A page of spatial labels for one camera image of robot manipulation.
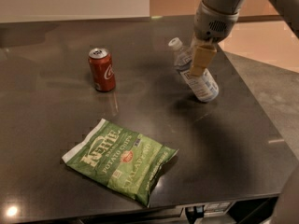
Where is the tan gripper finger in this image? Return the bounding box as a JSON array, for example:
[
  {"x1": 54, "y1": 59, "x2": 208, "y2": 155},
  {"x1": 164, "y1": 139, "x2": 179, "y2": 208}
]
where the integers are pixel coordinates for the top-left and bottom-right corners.
[{"x1": 190, "y1": 44, "x2": 217, "y2": 77}]

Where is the blue plastic water bottle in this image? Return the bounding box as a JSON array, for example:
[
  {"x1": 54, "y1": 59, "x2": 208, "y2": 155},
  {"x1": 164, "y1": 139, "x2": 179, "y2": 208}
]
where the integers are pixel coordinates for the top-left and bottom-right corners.
[{"x1": 168, "y1": 37, "x2": 219, "y2": 103}]

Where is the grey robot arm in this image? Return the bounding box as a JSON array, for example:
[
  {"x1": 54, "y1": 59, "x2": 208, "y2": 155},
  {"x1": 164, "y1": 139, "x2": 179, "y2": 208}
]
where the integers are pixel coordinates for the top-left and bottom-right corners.
[{"x1": 190, "y1": 0, "x2": 299, "y2": 77}]

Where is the red cola can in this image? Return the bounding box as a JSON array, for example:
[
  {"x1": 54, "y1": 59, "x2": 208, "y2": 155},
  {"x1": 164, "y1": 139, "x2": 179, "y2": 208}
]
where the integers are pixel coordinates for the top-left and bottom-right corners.
[{"x1": 89, "y1": 48, "x2": 116, "y2": 92}]

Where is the green potato chips bag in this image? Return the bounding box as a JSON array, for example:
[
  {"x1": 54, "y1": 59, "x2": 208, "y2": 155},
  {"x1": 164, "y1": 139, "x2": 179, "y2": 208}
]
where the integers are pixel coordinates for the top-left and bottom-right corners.
[{"x1": 63, "y1": 119, "x2": 177, "y2": 206}]

